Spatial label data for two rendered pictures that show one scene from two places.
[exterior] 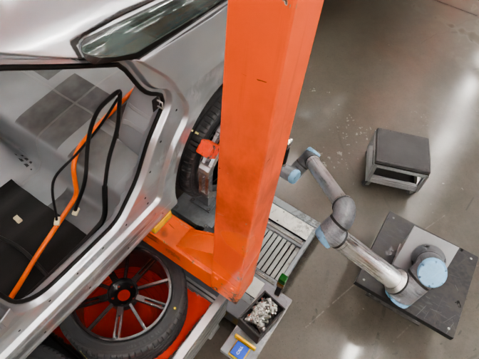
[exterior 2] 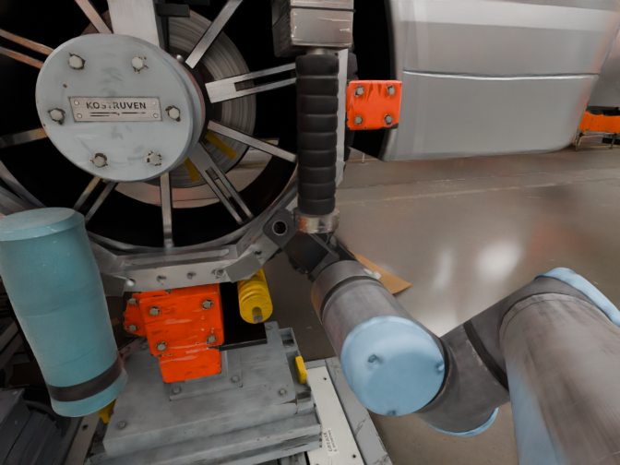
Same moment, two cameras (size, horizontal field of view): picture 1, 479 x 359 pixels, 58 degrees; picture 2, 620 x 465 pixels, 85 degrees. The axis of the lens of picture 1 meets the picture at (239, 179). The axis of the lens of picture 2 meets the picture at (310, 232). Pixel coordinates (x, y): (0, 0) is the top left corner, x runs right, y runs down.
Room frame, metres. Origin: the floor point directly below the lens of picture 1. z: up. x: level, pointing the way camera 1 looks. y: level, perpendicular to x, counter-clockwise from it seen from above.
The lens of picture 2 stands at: (1.33, -0.46, 0.87)
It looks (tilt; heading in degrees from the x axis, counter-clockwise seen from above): 22 degrees down; 48
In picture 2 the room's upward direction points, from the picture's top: straight up
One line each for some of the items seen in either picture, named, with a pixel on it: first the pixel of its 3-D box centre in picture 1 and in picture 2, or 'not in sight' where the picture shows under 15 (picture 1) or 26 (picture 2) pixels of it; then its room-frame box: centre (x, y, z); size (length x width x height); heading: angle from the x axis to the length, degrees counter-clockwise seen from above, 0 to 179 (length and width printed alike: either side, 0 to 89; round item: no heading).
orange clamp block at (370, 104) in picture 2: not in sight; (364, 104); (1.79, -0.09, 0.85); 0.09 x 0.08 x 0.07; 152
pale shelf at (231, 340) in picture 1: (257, 324); not in sight; (0.72, -0.19, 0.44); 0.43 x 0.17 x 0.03; 152
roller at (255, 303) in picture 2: not in sight; (250, 277); (1.66, 0.09, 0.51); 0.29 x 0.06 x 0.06; 62
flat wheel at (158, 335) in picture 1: (125, 298); not in sight; (0.78, 0.52, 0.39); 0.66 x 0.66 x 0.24
